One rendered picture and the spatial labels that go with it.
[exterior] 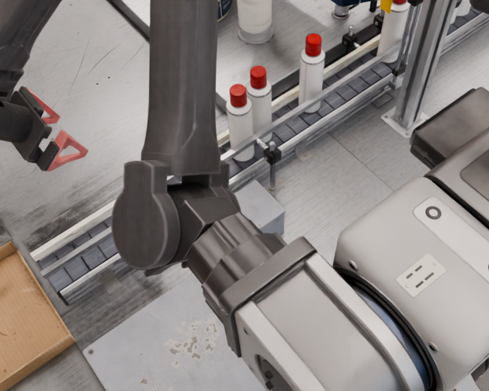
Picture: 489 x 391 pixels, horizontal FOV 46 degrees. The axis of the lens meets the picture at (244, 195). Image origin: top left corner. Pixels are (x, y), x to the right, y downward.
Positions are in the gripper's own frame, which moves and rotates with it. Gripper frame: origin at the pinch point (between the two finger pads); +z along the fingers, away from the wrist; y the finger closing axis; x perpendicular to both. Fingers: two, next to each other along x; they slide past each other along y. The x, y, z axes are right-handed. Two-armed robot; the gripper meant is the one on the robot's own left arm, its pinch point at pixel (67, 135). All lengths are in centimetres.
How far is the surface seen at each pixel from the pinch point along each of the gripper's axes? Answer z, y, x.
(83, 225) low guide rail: 17.0, 1.5, 20.2
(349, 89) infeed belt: 63, -5, -30
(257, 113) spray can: 37.6, -3.7, -16.4
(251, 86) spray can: 32.6, -2.1, -20.7
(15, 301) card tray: 11.1, 0.6, 40.1
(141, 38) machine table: 50, 49, -8
